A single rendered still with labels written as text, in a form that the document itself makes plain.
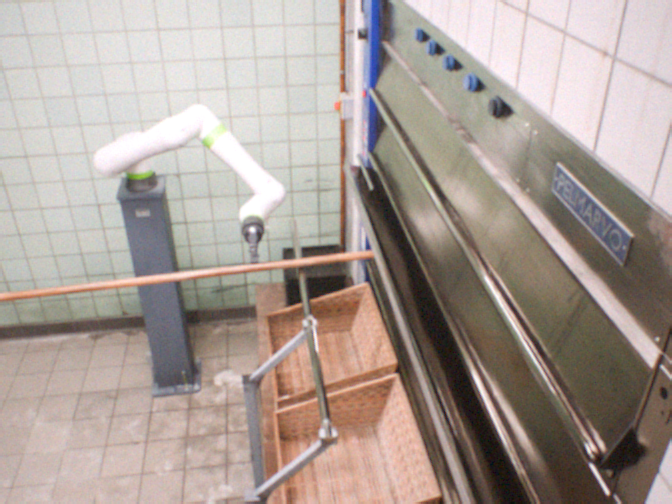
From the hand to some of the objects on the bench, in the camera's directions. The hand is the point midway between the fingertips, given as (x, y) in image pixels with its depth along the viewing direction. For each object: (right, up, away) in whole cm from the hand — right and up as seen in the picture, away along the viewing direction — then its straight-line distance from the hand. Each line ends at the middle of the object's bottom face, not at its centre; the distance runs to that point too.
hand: (254, 258), depth 238 cm
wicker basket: (+26, -51, +36) cm, 68 cm away
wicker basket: (+35, -82, -15) cm, 90 cm away
